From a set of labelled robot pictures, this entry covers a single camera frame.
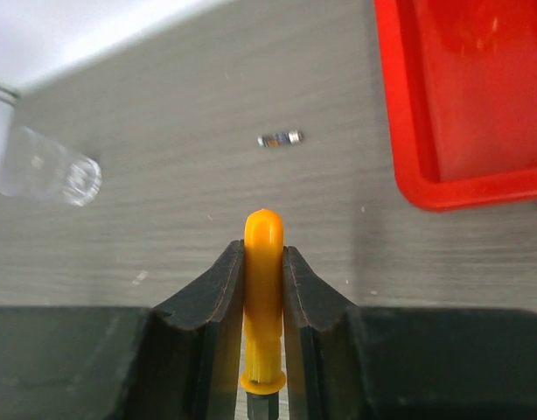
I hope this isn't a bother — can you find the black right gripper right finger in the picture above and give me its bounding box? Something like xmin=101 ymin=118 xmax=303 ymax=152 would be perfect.
xmin=282 ymin=247 xmax=537 ymax=419

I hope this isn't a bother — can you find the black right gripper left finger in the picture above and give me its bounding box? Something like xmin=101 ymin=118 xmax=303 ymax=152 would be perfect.
xmin=0 ymin=241 xmax=244 ymax=419

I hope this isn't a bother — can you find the yellow handled screwdriver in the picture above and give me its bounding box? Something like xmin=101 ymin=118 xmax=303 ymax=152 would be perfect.
xmin=241 ymin=209 xmax=286 ymax=419

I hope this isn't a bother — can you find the clear plastic cup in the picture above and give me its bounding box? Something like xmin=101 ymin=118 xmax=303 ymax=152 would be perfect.
xmin=0 ymin=127 xmax=102 ymax=207

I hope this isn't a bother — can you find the red plastic tray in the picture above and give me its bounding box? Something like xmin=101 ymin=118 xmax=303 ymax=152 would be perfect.
xmin=374 ymin=1 xmax=537 ymax=212

